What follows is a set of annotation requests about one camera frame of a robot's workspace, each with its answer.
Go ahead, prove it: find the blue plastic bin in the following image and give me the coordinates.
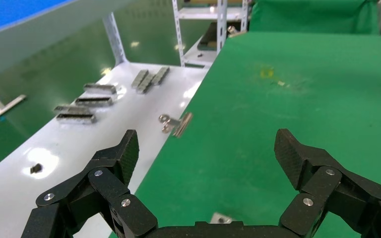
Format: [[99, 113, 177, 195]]
[[0, 0, 76, 36]]

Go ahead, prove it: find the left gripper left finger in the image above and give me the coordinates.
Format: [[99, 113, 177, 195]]
[[21, 129, 158, 238]]

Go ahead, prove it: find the grey metal floor bar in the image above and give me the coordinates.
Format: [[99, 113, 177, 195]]
[[0, 94, 27, 130]]

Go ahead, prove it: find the metal bracket with raised walls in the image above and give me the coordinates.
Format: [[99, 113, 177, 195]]
[[210, 212, 235, 225]]

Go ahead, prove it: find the perforated angle iron rack leg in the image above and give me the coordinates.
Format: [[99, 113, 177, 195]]
[[102, 12, 127, 66]]

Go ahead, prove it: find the grey connector strips right group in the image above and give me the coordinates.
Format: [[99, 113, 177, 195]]
[[136, 73, 157, 95]]

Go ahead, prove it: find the white perforated background rack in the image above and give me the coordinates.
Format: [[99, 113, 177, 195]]
[[172, 0, 254, 68]]

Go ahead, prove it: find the black flat tray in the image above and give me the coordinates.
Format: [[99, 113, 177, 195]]
[[197, 22, 226, 52]]

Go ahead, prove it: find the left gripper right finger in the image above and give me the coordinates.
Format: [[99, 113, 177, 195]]
[[273, 128, 381, 238]]

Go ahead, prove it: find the green fabric backdrop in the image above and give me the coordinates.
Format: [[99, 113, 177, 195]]
[[249, 0, 380, 35]]

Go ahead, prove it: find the green table cloth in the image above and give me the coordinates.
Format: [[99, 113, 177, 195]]
[[110, 31, 381, 238]]

